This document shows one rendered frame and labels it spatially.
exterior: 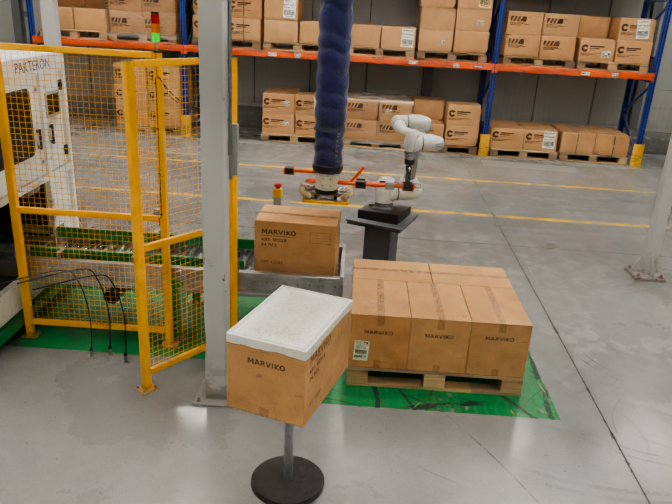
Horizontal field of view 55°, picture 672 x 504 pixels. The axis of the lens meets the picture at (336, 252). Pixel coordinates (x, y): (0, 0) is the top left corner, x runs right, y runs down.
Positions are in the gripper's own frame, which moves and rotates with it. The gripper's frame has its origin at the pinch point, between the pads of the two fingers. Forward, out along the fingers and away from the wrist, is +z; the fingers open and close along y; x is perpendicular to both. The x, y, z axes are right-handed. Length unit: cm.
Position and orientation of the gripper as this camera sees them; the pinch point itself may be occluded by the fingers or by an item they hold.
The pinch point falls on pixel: (407, 185)
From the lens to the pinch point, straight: 486.3
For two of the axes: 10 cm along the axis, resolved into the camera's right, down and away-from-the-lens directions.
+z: -0.6, 9.3, 3.6
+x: 10.0, 0.6, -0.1
